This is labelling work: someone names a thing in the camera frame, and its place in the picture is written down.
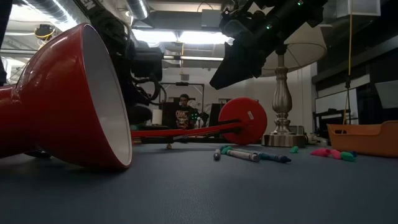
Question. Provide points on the yellow black hanging reel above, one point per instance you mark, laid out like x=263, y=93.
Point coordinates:
x=44, y=31

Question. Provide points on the teal crayon stub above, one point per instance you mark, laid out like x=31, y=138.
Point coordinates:
x=227, y=151
x=224, y=147

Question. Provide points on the person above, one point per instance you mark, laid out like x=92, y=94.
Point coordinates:
x=183, y=116

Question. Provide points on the white hanging box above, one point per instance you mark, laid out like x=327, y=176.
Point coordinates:
x=357, y=7

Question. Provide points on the black metal frame stand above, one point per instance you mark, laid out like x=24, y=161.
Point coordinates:
x=182, y=83

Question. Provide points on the black chair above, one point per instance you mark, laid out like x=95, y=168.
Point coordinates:
x=168, y=113
x=216, y=113

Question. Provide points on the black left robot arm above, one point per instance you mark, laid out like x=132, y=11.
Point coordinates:
x=105, y=28

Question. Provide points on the patterned white sheet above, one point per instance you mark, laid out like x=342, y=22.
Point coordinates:
x=205, y=109

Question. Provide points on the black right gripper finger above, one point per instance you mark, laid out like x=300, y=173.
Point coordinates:
x=231, y=70
x=258, y=65

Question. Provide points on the pink crayon stub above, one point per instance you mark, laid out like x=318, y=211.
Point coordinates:
x=321, y=152
x=335, y=154

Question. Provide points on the white shade silver table lamp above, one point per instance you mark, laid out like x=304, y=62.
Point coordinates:
x=281, y=93

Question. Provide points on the teal plastic basket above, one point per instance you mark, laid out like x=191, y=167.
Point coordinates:
x=134, y=127

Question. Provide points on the grey ceiling unit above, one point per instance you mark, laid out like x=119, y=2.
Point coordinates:
x=211, y=18

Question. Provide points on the grey crayon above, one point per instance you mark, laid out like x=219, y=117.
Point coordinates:
x=244, y=155
x=217, y=155

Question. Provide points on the grey wall vent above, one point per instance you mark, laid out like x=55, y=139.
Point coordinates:
x=185, y=77

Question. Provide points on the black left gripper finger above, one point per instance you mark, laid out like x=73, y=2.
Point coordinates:
x=140, y=115

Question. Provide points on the orange cardboard tray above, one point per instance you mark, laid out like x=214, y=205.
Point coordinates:
x=363, y=140

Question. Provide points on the long ceiling light fixture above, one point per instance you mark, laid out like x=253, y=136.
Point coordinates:
x=199, y=58

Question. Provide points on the small green lit device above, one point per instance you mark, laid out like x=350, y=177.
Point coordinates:
x=194, y=117

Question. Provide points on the grey flat panel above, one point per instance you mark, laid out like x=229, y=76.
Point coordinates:
x=388, y=93

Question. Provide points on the black desk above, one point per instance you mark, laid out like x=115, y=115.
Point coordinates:
x=329, y=114

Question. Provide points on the red desk lamp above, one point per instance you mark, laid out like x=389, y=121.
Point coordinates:
x=62, y=109

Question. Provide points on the silver ventilation duct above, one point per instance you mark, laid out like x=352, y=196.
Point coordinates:
x=138, y=7

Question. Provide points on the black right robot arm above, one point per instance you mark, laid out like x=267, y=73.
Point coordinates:
x=315, y=9

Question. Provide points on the green crayon stub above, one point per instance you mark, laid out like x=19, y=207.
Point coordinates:
x=294, y=150
x=347, y=156

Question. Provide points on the white paper roll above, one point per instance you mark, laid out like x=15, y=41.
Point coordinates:
x=157, y=116

